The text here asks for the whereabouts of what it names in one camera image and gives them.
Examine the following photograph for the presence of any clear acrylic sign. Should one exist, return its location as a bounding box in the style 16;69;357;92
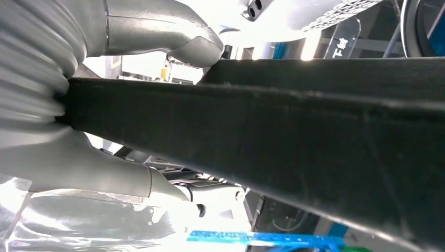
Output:
323;17;362;60

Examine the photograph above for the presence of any black round wheel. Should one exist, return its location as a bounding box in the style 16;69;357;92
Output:
399;0;445;58

